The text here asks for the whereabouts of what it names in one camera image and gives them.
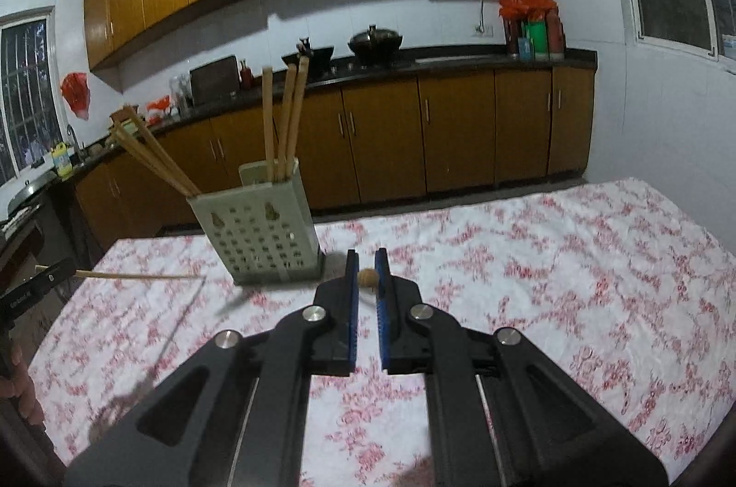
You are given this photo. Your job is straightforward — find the green box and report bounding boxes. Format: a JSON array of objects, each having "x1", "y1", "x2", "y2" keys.
[{"x1": 522, "y1": 20, "x2": 547, "y2": 58}]

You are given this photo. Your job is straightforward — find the red plastic bag on containers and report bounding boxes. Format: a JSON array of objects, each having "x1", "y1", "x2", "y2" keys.
[{"x1": 498, "y1": 0, "x2": 558, "y2": 19}]

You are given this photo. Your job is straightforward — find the clear glass jars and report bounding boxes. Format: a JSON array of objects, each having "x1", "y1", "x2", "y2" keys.
[{"x1": 169, "y1": 74, "x2": 193, "y2": 111}]

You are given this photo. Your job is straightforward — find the green perforated chopstick holder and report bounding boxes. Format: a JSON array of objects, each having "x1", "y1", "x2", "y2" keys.
[{"x1": 188, "y1": 156, "x2": 326, "y2": 286}]

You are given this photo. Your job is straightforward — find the person's left hand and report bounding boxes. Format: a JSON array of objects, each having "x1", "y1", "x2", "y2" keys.
[{"x1": 0, "y1": 343, "x2": 46, "y2": 427}]

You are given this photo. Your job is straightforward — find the barred window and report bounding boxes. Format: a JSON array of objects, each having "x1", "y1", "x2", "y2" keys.
[{"x1": 0, "y1": 7, "x2": 64, "y2": 189}]

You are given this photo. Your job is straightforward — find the yellow bottle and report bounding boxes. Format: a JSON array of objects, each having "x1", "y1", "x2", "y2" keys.
[{"x1": 51, "y1": 142, "x2": 73, "y2": 178}]

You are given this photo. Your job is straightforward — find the wooden lower kitchen cabinets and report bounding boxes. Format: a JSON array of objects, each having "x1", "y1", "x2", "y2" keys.
[{"x1": 72, "y1": 64, "x2": 596, "y2": 241}]

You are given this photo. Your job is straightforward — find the open black wok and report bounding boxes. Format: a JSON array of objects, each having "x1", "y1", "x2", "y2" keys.
[{"x1": 281, "y1": 37, "x2": 335, "y2": 73}]

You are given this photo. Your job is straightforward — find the dark cutting board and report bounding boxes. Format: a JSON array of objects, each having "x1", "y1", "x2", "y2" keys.
[{"x1": 189, "y1": 56, "x2": 241, "y2": 107}]

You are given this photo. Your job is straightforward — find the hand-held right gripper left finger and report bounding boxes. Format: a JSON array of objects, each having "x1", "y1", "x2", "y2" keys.
[{"x1": 62, "y1": 248, "x2": 362, "y2": 487}]

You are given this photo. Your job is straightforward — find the red floral tablecloth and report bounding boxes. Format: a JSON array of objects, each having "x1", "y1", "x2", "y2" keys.
[{"x1": 26, "y1": 177, "x2": 731, "y2": 487}]

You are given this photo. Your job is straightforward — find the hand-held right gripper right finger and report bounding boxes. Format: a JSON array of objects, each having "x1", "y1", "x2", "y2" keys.
[{"x1": 374, "y1": 248, "x2": 671, "y2": 487}]

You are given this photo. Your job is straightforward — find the black wok with lid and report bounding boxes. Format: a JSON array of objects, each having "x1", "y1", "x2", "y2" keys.
[{"x1": 348, "y1": 24, "x2": 403, "y2": 65}]

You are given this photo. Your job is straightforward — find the red plastic bag on wall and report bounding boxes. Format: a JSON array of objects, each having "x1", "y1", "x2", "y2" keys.
[{"x1": 60, "y1": 72, "x2": 93, "y2": 121}]

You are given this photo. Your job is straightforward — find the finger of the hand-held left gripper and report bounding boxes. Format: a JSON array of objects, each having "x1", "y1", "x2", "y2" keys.
[{"x1": 29, "y1": 258, "x2": 77, "y2": 299}]

